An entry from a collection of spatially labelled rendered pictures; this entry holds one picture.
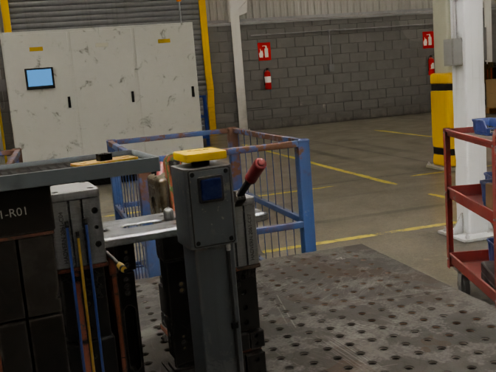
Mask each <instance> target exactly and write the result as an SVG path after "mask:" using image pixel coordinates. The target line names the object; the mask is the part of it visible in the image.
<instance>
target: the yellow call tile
mask: <svg viewBox="0 0 496 372"><path fill-rule="evenodd" d="M226 158H227V152H226V150H223V149H218V148H199V149H193V150H186V151H174V152H173V159H175V160H177V161H180V162H185V163H191V166H204V165H209V164H210V160H215V159H226Z"/></svg>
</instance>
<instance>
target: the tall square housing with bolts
mask: <svg viewBox="0 0 496 372"><path fill-rule="evenodd" d="M50 190H51V197H52V208H53V214H54V220H55V229H54V232H55V233H54V234H52V236H53V242H54V248H55V260H56V265H57V271H58V282H59V289H60V296H61V305H62V311H61V312H62V314H63V322H64V328H65V335H66V345H67V351H68V358H69V368H70V372H119V365H118V359H117V347H116V340H115V336H114V334H113V333H112V331H111V322H110V316H109V304H108V297H107V291H106V279H105V272H104V266H108V265H109V264H108V261H107V260H106V247H105V241H104V234H103V222H102V215H101V209H100V197H99V195H100V194H99V188H98V187H96V186H94V185H93V184H91V183H90V182H76V183H69V184H64V185H53V186H50Z"/></svg>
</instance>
